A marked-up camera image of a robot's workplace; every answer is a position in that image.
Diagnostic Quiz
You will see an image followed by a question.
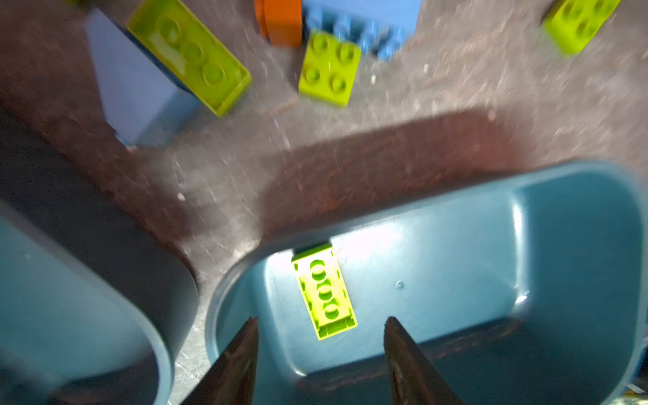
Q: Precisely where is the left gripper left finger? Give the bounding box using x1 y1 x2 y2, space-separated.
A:
182 317 259 404

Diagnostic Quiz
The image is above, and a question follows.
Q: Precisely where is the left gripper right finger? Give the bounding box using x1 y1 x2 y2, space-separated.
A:
383 317 463 404

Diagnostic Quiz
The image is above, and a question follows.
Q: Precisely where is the green long brick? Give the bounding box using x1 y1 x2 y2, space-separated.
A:
541 0 622 56
127 0 252 116
291 243 358 341

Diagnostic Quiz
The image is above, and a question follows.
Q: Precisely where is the blue slope brick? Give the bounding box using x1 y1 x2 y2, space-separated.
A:
84 8 200 148

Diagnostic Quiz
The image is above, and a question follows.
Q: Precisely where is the right teal bin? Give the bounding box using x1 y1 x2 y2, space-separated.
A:
205 161 647 404

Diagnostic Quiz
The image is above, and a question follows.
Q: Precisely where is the teal bin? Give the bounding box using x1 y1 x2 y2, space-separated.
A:
205 161 647 404
1 111 197 404

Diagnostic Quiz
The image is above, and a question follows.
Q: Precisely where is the left teal bin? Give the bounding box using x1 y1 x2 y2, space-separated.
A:
1 111 197 404

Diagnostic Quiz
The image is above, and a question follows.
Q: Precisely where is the green small brick lower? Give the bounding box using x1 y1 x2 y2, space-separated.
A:
299 30 362 107

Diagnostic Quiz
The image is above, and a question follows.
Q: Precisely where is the blue long brick lower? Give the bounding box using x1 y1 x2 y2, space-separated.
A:
302 0 422 61

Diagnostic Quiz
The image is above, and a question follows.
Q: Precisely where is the orange small brick lower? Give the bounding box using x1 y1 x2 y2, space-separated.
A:
254 0 303 47

